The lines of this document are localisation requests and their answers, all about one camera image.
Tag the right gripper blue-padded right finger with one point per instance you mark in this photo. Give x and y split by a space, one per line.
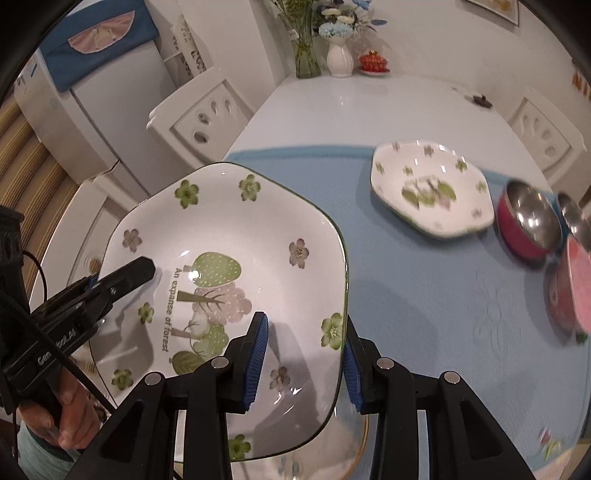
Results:
363 382

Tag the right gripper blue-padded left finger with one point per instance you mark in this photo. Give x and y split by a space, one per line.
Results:
246 355

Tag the white floral plate with trees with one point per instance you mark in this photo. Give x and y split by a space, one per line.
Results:
227 243

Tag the red steel bowl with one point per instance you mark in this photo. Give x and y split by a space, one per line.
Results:
527 222

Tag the pink plastic bowl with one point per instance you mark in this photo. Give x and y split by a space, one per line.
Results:
569 289

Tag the person's left hand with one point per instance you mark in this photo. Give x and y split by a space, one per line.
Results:
79 422

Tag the light blue table mat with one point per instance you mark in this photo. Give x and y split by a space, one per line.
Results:
467 305

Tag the white chair near left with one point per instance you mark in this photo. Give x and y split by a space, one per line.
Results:
77 246

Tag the white chair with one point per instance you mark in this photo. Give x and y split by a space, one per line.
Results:
200 121
552 140
77 246

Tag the white refrigerator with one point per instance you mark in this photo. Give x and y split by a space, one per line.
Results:
99 125

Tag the white chair far left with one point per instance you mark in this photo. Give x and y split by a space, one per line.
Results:
200 121

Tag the blue steel bowl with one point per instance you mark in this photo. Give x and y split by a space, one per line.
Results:
573 221

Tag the small black lid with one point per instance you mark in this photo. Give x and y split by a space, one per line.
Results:
481 101

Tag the white chair far right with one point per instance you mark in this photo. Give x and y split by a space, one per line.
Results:
552 140

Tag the red lidded cup on saucer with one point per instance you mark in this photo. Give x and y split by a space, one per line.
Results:
373 64

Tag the white carved corner shelf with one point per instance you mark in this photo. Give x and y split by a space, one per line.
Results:
182 58

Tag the white vase with blue flowers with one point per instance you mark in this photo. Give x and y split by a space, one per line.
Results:
337 22

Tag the glass vase with green stems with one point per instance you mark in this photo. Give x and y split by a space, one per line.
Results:
296 16

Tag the large butterfly wall picture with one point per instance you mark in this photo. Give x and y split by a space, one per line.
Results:
506 9

